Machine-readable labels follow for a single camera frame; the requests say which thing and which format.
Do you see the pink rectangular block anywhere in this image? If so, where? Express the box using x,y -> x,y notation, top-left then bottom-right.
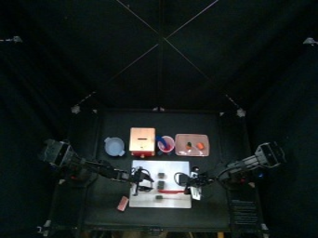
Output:
116,195 -> 130,212

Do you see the white cutting board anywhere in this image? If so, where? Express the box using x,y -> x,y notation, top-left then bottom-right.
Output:
128,159 -> 193,209

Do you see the wooden box with slot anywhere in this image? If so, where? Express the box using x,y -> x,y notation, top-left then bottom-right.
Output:
128,126 -> 157,159

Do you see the red bowl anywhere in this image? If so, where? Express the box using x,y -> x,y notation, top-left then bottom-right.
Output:
156,135 -> 176,153

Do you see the red handled toy knife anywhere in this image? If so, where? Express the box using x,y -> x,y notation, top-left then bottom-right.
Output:
157,189 -> 185,195

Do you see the white text label sticker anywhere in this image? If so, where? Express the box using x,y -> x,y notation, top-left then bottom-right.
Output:
230,199 -> 257,231

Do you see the pink square tray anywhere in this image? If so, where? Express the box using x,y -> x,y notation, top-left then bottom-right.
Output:
173,133 -> 210,157

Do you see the blue utensil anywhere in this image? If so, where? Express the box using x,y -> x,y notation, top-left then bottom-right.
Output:
156,137 -> 173,151

